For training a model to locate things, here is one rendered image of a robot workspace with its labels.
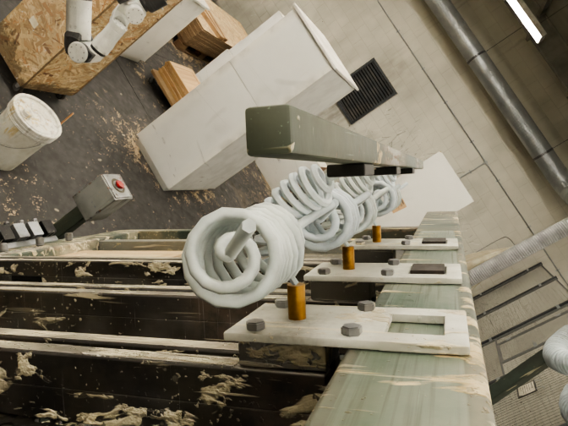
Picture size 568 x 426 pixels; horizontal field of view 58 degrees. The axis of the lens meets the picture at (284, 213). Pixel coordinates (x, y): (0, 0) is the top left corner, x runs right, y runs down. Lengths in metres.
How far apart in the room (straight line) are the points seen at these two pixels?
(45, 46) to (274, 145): 3.50
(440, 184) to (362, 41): 5.37
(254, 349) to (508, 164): 9.28
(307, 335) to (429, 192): 4.83
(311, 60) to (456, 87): 6.01
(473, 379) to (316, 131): 0.19
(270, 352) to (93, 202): 1.75
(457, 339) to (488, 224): 9.25
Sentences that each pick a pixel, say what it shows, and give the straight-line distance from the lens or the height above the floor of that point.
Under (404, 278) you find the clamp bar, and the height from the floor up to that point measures 1.90.
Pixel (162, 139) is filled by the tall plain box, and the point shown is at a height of 0.25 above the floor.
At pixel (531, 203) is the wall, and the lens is 9.69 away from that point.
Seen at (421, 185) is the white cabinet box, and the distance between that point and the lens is 5.22.
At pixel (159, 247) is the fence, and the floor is 1.10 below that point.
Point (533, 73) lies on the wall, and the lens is 9.86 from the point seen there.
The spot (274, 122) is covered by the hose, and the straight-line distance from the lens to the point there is 0.21.
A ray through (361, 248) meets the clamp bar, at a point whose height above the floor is 1.82.
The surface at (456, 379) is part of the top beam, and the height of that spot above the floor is 1.95.
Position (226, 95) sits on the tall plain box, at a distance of 4.18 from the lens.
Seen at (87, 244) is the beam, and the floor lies 0.90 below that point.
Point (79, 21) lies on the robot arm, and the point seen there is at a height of 1.21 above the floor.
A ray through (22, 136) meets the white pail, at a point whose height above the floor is 0.29.
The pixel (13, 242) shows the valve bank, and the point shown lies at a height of 0.74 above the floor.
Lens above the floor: 2.01
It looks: 18 degrees down
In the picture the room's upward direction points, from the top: 57 degrees clockwise
